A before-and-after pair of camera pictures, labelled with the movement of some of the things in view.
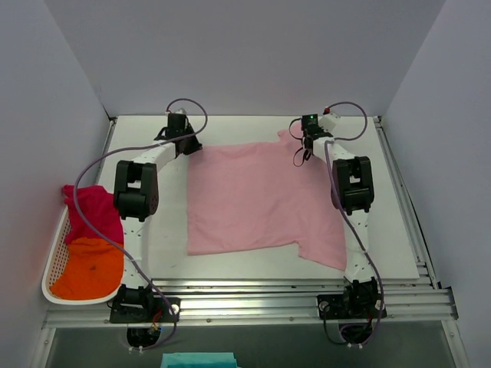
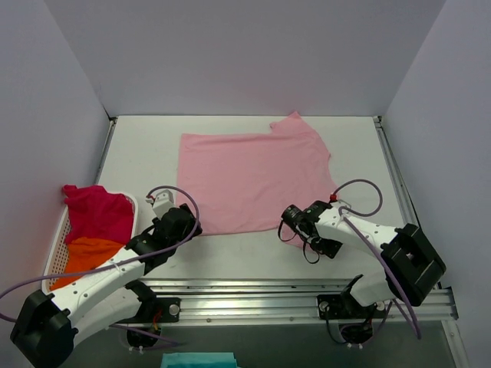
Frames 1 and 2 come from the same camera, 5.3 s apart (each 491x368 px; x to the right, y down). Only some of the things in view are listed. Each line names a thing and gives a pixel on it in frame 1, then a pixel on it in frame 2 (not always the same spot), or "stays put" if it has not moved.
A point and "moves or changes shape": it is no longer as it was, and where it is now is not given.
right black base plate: x=342 y=307 stays put
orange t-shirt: x=93 y=270 stays put
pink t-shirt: x=262 y=195 moves or changes shape
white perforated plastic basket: x=55 y=262 stays put
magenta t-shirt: x=99 y=207 stays put
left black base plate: x=138 y=305 stays put
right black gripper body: x=308 y=139 -> x=293 y=216
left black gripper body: x=190 y=142 -> x=186 y=221
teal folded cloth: x=199 y=359 stays put
